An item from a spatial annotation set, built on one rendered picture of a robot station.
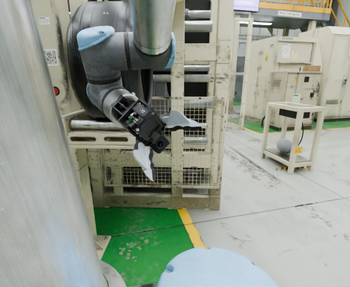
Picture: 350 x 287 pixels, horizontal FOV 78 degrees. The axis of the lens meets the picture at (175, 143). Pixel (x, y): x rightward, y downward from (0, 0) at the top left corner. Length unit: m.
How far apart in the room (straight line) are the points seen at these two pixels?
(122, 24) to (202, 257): 0.88
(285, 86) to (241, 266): 4.91
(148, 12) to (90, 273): 0.38
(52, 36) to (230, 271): 1.21
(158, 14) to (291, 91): 4.90
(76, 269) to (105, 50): 0.49
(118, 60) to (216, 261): 0.48
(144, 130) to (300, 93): 5.03
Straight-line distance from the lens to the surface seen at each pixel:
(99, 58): 0.59
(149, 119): 0.47
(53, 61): 1.29
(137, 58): 0.58
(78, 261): 0.19
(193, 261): 0.32
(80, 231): 0.18
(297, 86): 5.33
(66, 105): 1.27
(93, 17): 1.06
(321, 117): 3.05
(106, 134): 1.11
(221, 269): 0.32
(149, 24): 0.46
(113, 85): 0.62
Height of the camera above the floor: 1.13
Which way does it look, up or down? 17 degrees down
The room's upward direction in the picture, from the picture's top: straight up
